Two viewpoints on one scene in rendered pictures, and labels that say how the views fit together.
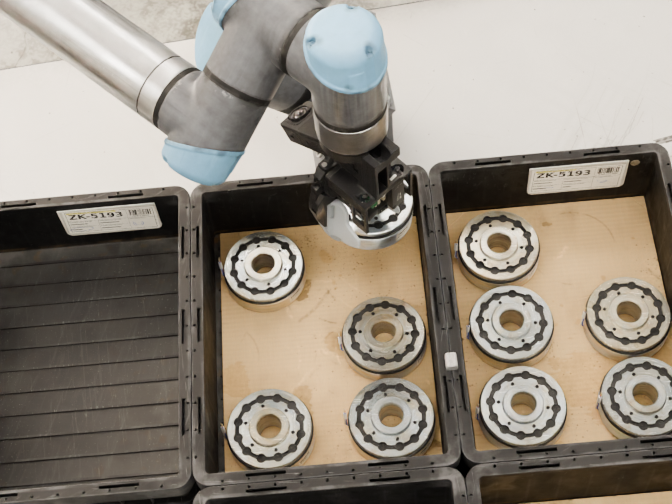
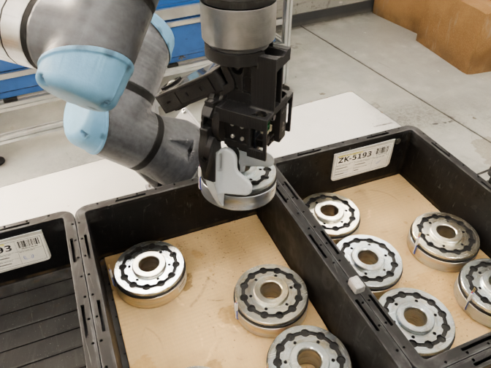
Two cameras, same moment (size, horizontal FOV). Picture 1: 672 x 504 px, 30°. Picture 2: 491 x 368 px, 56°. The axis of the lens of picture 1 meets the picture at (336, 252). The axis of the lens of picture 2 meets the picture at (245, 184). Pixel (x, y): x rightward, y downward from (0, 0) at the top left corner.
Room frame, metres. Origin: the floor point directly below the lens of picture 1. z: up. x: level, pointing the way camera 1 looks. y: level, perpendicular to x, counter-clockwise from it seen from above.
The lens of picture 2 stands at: (0.33, 0.16, 1.38)
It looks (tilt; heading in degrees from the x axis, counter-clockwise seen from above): 40 degrees down; 335
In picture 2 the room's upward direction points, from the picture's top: straight up
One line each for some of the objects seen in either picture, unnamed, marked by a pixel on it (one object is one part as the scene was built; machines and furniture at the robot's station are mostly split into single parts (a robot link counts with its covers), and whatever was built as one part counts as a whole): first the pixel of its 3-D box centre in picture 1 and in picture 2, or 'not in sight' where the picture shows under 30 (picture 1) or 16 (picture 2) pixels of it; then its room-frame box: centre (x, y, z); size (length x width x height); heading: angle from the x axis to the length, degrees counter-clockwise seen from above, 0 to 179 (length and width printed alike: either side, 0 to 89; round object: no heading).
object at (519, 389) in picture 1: (523, 404); (415, 317); (0.55, -0.19, 0.86); 0.05 x 0.05 x 0.01
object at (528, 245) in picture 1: (498, 245); (329, 213); (0.77, -0.21, 0.86); 0.10 x 0.10 x 0.01
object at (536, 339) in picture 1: (511, 322); (367, 260); (0.66, -0.20, 0.86); 0.10 x 0.10 x 0.01
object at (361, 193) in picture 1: (360, 164); (245, 95); (0.74, -0.04, 1.13); 0.09 x 0.08 x 0.12; 37
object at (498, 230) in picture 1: (498, 243); (329, 211); (0.77, -0.21, 0.86); 0.05 x 0.05 x 0.01
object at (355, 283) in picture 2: (451, 361); (356, 284); (0.59, -0.11, 0.94); 0.02 x 0.01 x 0.01; 177
